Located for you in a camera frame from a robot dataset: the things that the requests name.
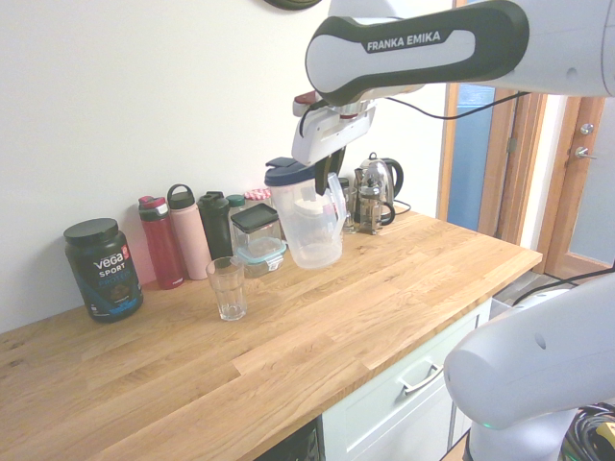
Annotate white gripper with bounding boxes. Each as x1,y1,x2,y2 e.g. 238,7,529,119
290,98,379,196

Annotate clear plastic pitcher blue lid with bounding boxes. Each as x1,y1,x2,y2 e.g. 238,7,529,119
263,157,348,270

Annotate pink water bottle black cap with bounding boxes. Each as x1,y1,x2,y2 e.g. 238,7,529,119
166,183,211,280

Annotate red water bottle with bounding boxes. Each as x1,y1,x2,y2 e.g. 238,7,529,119
137,195,186,291

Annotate tall narrow clear glass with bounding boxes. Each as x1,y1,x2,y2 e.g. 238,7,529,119
341,178,359,235

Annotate glass French press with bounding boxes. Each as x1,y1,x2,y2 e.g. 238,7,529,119
354,166,397,236

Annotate steel electric kettle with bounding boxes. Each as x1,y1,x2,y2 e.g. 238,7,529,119
367,152,406,227

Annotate jar red checkered lid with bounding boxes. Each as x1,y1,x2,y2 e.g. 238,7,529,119
243,188,274,212

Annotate clear square container black lid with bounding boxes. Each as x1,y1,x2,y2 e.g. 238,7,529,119
230,203,282,255

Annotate clear bottle green lid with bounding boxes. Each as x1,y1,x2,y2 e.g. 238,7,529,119
226,193,249,258

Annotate glass food container teal lid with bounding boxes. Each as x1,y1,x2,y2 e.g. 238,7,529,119
234,237,288,279

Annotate black shaker bottle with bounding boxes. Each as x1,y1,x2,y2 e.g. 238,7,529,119
197,190,235,263

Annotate clear faceted drinking glass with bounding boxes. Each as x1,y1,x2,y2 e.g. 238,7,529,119
205,256,249,322

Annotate wooden framed blue glass door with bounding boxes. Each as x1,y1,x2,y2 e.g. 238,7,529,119
435,82,549,255

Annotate black Vega protein tub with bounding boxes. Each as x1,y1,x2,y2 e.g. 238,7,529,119
63,218,145,324

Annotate pale green cabinet drawer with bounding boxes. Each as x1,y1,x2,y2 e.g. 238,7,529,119
321,300,495,461

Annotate dark appliance under counter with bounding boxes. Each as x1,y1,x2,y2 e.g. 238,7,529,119
249,416,326,461

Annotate yellow box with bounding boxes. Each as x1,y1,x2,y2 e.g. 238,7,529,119
595,421,615,452

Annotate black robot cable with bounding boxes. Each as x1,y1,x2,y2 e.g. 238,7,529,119
383,89,529,120

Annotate black round wall clock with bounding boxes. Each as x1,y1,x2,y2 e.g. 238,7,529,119
262,0,324,11

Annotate metal drawer handle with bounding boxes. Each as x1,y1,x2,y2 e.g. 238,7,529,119
397,362,444,395

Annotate black cable bundle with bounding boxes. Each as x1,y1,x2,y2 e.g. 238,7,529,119
566,398,615,461

